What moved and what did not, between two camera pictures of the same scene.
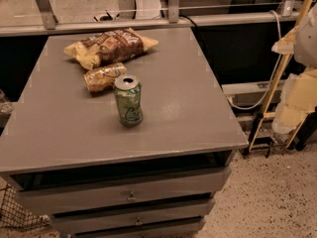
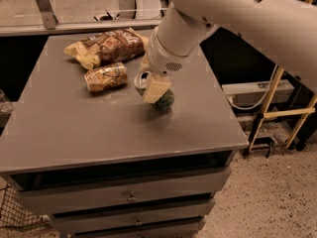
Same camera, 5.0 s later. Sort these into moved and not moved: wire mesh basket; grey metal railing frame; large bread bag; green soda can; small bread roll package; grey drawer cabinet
Moved: green soda can
Not moved: small bread roll package; large bread bag; grey metal railing frame; grey drawer cabinet; wire mesh basket
